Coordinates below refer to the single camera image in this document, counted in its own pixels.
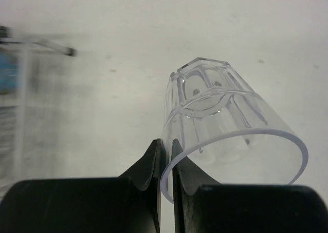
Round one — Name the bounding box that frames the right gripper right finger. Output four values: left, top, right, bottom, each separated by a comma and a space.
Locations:
171, 138, 328, 233

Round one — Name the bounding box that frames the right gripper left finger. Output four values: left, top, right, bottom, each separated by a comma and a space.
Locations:
1, 139, 161, 232

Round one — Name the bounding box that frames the metal wire dish rack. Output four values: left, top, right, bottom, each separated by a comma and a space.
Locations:
1, 26, 77, 195

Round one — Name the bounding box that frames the light blue patterned mug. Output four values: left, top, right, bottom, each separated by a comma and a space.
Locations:
1, 52, 18, 95

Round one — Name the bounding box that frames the clear faceted glass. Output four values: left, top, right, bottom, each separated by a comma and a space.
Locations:
160, 57, 309, 201

